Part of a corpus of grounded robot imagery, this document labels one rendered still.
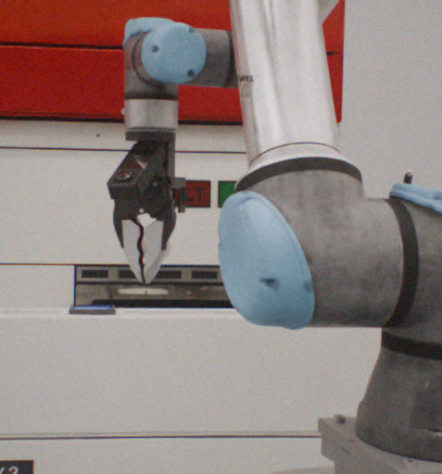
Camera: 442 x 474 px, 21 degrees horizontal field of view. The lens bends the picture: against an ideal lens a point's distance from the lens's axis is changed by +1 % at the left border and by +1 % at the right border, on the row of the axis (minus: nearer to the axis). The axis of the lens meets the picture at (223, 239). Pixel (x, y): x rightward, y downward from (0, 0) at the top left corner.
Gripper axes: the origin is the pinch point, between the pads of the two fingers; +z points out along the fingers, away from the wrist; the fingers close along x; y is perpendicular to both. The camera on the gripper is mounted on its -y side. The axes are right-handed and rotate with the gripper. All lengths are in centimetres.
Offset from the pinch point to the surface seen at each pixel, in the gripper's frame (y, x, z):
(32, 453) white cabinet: -27.0, 2.6, 19.4
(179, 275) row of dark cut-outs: 38.6, 9.3, 3.1
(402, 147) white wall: 205, 1, -24
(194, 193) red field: 39.1, 6.9, -11.1
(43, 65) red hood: 24.3, 28.2, -31.8
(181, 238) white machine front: 38.5, 9.0, -3.3
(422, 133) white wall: 207, -4, -28
